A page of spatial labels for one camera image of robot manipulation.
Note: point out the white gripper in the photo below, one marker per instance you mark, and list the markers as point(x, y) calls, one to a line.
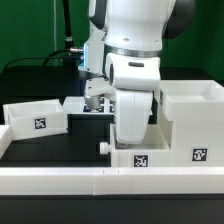
point(132, 111)

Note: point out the white front drawer box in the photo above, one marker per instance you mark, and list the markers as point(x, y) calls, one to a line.
point(153, 151)

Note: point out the white drawer box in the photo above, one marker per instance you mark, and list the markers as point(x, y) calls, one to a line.
point(153, 151)
point(35, 119)

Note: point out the white drawer cabinet frame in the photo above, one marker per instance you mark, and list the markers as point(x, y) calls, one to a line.
point(191, 118)

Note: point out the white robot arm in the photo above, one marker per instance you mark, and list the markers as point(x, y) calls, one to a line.
point(123, 55)

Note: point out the white rear drawer box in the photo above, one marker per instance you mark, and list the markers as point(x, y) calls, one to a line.
point(35, 119)

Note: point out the black pole with connector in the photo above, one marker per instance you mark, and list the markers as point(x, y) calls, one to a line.
point(74, 53)

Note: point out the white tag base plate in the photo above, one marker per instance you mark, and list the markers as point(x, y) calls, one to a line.
point(78, 106)

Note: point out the white front fence rail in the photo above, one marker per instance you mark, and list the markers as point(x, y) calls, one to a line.
point(111, 181)

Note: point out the white fence rail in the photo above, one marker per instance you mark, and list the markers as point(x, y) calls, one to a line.
point(111, 181)
point(5, 138)

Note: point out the white left fence rail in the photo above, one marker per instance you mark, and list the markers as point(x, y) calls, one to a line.
point(5, 138)

